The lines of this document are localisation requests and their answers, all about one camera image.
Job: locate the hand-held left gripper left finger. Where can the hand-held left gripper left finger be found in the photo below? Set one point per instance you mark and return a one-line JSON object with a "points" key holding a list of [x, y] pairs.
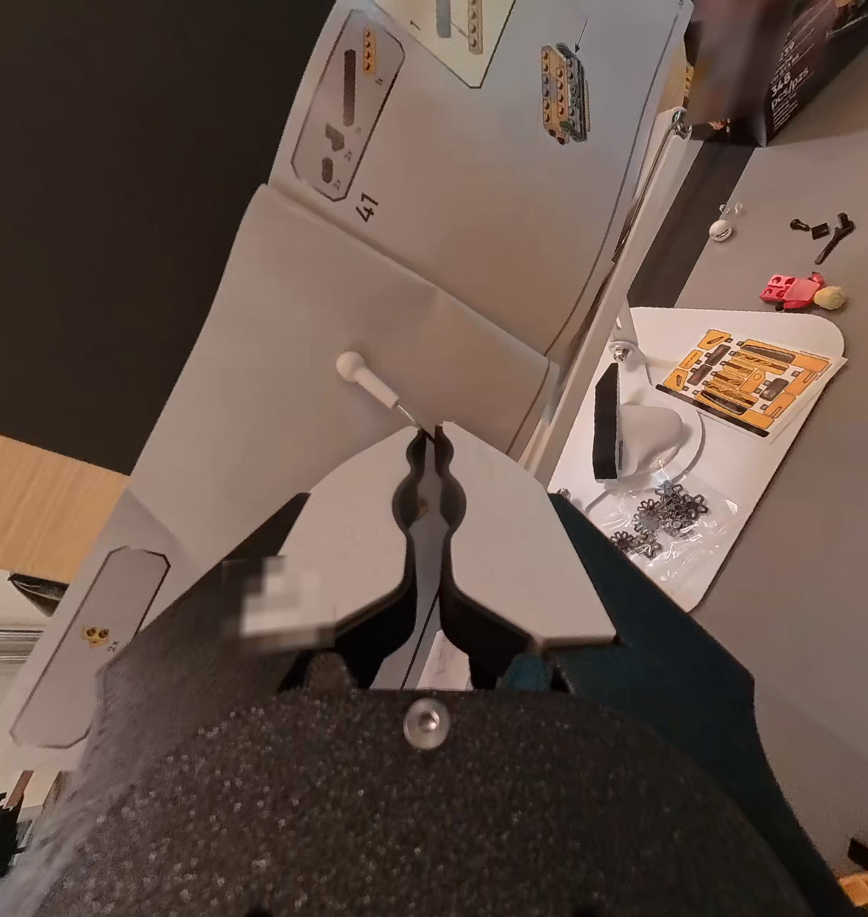
{"points": [[355, 530]]}

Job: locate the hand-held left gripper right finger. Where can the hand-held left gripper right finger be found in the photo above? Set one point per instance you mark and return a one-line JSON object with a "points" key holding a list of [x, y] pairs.
{"points": [[527, 566]]}

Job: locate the white ball-tipped pin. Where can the white ball-tipped pin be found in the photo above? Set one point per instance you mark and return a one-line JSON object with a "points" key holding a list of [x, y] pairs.
{"points": [[349, 363]]}

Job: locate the toy instruction booklet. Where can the toy instruction booklet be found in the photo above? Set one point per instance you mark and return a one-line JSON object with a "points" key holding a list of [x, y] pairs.
{"points": [[334, 286]]}

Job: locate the clear bag of dark parts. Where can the clear bag of dark parts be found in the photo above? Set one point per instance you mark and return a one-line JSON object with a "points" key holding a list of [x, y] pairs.
{"points": [[656, 516]]}

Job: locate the grey black-edged holder wedge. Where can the grey black-edged holder wedge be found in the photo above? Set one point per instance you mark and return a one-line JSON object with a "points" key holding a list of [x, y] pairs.
{"points": [[649, 437]]}

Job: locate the white rounded board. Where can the white rounded board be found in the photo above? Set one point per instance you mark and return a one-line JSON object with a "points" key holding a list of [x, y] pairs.
{"points": [[735, 458]]}

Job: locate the yellow black sticker sheet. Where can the yellow black sticker sheet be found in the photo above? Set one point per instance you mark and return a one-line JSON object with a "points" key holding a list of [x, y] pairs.
{"points": [[749, 372]]}

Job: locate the tan wooden surface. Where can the tan wooden surface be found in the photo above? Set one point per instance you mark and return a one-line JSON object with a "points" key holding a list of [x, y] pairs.
{"points": [[33, 501]]}

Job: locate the red toy minifigure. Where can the red toy minifigure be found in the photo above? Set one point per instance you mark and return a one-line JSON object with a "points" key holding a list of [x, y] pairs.
{"points": [[788, 290]]}

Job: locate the white round toy piece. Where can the white round toy piece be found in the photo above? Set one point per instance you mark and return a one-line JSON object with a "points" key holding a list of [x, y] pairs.
{"points": [[721, 231]]}

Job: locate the black flat surface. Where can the black flat surface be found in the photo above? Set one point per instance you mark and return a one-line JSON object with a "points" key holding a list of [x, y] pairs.
{"points": [[119, 215]]}

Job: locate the clear toy piece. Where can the clear toy piece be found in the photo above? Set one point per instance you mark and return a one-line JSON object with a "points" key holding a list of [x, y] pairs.
{"points": [[732, 209]]}

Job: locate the small black toy pin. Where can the small black toy pin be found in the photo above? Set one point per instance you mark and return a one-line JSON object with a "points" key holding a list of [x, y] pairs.
{"points": [[799, 225]]}

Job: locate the black toy wrench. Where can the black toy wrench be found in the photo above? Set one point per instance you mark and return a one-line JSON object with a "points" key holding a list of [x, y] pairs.
{"points": [[839, 233]]}

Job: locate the yellow and black toy bricks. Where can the yellow and black toy bricks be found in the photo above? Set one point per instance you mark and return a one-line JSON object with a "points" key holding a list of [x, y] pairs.
{"points": [[864, 888]]}

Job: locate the black toy set box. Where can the black toy set box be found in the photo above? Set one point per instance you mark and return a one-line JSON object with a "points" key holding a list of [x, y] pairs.
{"points": [[835, 79]]}

